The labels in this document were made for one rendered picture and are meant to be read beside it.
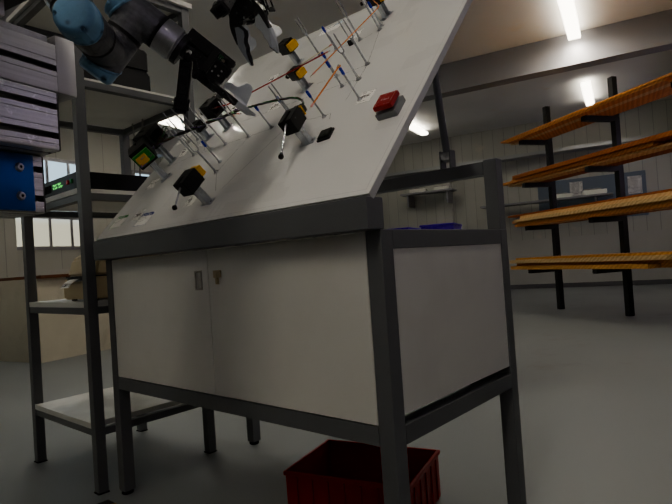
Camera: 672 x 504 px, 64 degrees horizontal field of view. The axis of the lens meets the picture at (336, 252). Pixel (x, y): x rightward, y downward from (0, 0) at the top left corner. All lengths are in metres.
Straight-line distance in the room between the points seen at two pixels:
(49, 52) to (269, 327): 0.74
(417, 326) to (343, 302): 0.17
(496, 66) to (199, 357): 5.68
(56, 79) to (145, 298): 0.97
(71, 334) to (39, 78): 4.93
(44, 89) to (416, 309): 0.79
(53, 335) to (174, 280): 4.09
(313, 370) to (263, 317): 0.20
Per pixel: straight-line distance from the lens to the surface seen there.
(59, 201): 2.23
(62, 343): 5.73
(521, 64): 6.68
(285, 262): 1.25
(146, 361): 1.82
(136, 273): 1.82
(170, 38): 1.24
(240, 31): 1.39
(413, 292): 1.16
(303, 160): 1.33
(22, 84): 0.92
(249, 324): 1.37
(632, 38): 6.63
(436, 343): 1.24
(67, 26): 1.11
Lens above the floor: 0.74
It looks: 1 degrees up
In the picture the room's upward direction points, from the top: 4 degrees counter-clockwise
